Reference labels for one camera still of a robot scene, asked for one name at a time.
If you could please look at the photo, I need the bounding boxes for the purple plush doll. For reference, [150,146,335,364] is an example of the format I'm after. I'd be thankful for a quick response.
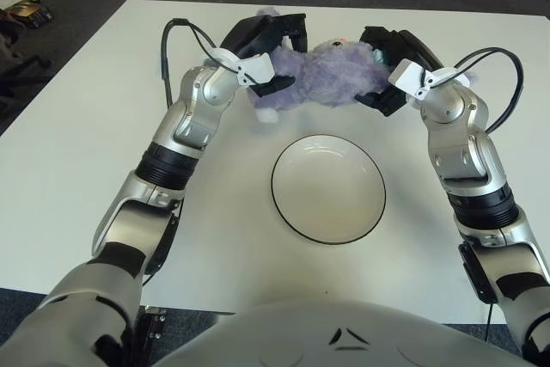
[248,5,480,123]

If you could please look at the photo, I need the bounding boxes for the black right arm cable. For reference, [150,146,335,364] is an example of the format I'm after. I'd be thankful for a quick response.
[423,46,525,338]

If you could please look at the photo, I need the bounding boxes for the black metal table bracket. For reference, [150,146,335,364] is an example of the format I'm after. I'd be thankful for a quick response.
[131,304,168,367]

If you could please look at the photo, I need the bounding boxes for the grey robot torso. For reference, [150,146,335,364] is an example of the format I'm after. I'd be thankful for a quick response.
[158,300,528,367]

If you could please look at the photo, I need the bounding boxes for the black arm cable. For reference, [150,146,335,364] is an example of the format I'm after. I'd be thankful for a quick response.
[141,17,241,286]
[423,46,525,338]

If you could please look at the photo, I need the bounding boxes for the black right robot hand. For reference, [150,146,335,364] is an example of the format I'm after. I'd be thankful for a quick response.
[355,25,469,118]

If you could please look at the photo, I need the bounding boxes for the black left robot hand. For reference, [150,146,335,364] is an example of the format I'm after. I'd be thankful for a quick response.
[205,12,309,98]

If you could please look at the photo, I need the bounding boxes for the black office chair base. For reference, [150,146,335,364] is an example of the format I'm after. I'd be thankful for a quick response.
[0,31,52,101]

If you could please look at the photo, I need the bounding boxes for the white plate with black rim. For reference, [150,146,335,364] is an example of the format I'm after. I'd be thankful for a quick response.
[270,133,387,246]

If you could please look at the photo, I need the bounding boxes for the dark printed box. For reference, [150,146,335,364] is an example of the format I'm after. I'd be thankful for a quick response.
[0,1,55,28]

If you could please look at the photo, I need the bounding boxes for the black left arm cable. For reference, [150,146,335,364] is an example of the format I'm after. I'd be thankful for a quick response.
[141,17,241,286]

